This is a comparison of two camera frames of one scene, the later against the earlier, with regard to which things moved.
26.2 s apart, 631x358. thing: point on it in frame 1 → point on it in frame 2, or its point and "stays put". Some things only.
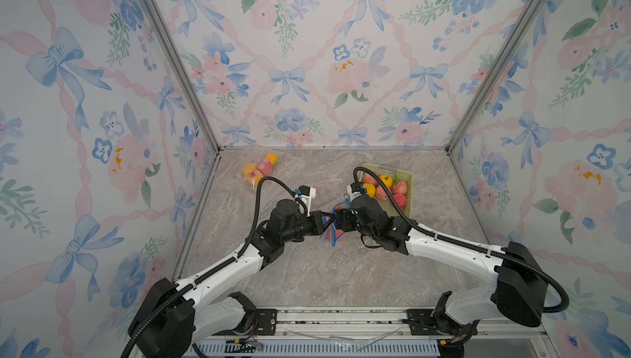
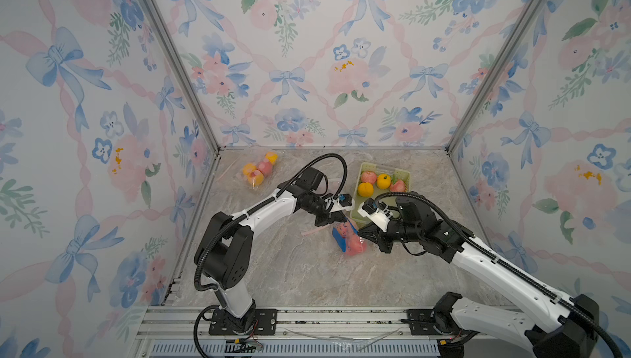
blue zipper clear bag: [332, 233] → [348, 239]
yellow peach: [272, 157] stays put
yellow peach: [255, 176] stays put
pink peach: [265, 167] stays put
